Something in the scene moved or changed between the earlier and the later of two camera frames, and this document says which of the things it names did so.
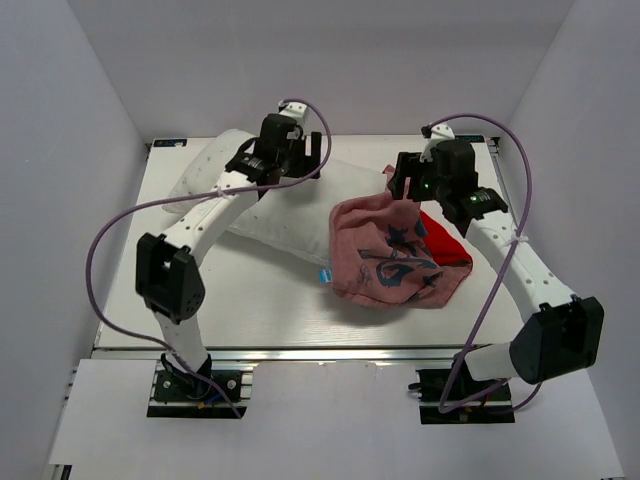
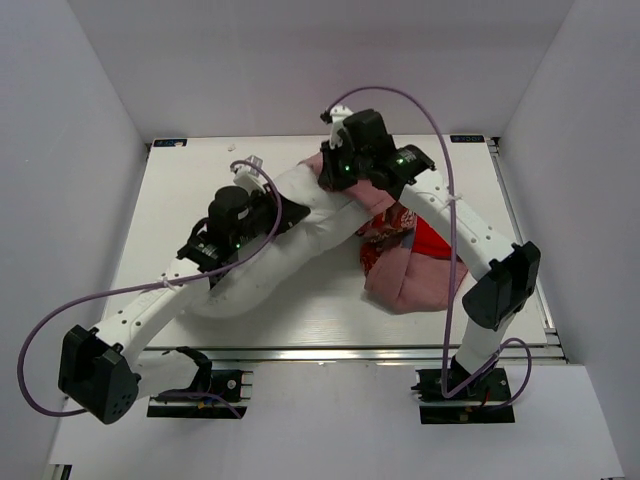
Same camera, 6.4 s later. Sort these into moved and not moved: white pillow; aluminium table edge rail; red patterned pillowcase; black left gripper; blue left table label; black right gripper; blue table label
Moved: white pillow; black right gripper; black left gripper; red patterned pillowcase
Not moved: blue left table label; aluminium table edge rail; blue table label
